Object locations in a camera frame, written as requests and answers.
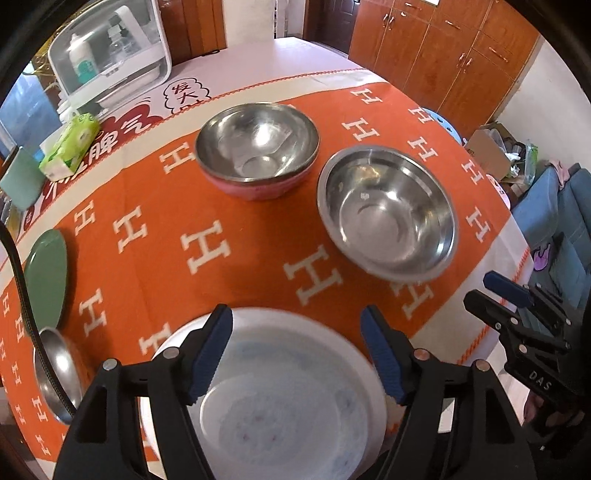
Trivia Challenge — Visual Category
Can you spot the white large plate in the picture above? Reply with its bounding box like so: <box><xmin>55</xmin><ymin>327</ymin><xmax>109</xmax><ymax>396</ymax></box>
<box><xmin>138</xmin><ymin>307</ymin><xmax>408</xmax><ymax>480</ymax></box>

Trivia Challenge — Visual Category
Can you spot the blue patterned porcelain plate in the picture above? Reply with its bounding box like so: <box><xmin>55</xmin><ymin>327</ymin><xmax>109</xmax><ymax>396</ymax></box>
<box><xmin>184</xmin><ymin>331</ymin><xmax>389</xmax><ymax>480</ymax></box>

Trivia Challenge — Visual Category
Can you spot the large steel bowl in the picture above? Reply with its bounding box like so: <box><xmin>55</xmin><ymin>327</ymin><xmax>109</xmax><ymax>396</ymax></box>
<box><xmin>317</xmin><ymin>145</ymin><xmax>460</xmax><ymax>284</ymax></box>

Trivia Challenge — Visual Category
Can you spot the green plate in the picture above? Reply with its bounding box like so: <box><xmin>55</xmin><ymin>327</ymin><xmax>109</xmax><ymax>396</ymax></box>
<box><xmin>24</xmin><ymin>229</ymin><xmax>68</xmax><ymax>331</ymax></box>

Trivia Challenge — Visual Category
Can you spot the pink steel bowl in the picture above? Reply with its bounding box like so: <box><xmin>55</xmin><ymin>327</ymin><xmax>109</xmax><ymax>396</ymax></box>
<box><xmin>195</xmin><ymin>103</ymin><xmax>321</xmax><ymax>201</ymax></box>

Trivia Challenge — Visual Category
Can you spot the small steel bowl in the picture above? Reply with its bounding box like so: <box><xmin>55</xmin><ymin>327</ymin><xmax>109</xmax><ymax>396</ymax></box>
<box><xmin>33</xmin><ymin>327</ymin><xmax>94</xmax><ymax>425</ymax></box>

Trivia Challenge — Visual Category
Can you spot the pink plastic stool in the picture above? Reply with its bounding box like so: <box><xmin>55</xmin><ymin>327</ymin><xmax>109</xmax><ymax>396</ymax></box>
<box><xmin>487</xmin><ymin>175</ymin><xmax>511</xmax><ymax>210</ymax></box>

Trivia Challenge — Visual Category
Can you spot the cardboard box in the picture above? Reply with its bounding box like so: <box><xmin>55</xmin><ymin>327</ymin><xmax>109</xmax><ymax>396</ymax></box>
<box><xmin>465</xmin><ymin>122</ymin><xmax>525</xmax><ymax>180</ymax></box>

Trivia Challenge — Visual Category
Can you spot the blue plastic stool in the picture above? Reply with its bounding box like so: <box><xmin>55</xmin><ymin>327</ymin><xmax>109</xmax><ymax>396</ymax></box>
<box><xmin>425</xmin><ymin>108</ymin><xmax>465</xmax><ymax>146</ymax></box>

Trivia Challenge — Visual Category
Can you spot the mint green canister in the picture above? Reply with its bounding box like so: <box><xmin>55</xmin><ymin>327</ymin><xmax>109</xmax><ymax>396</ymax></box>
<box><xmin>0</xmin><ymin>146</ymin><xmax>46</xmax><ymax>211</ymax></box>

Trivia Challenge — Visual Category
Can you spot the green tissue pack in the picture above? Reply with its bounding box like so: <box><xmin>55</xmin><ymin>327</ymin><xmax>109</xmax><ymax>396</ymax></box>
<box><xmin>39</xmin><ymin>113</ymin><xmax>100</xmax><ymax>182</ymax></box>

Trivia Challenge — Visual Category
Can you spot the white clear-door storage box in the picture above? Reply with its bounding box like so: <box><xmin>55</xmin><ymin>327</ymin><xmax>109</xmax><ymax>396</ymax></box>
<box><xmin>48</xmin><ymin>1</ymin><xmax>172</xmax><ymax>113</ymax></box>

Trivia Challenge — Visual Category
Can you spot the black cable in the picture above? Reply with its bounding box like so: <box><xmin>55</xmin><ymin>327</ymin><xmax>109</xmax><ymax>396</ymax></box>
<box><xmin>0</xmin><ymin>221</ymin><xmax>77</xmax><ymax>418</ymax></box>

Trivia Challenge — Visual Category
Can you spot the wooden cabinet wall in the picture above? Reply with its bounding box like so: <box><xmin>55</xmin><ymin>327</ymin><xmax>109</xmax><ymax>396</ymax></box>
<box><xmin>349</xmin><ymin>0</ymin><xmax>539</xmax><ymax>138</ymax></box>

